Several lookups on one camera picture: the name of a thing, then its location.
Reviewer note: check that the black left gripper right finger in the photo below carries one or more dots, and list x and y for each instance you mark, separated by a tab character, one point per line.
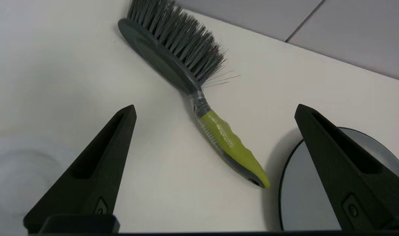
350	170

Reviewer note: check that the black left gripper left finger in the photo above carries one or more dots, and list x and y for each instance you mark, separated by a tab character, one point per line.
97	170

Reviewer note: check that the dark grey round plate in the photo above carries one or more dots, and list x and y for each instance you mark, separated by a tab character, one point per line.
304	196

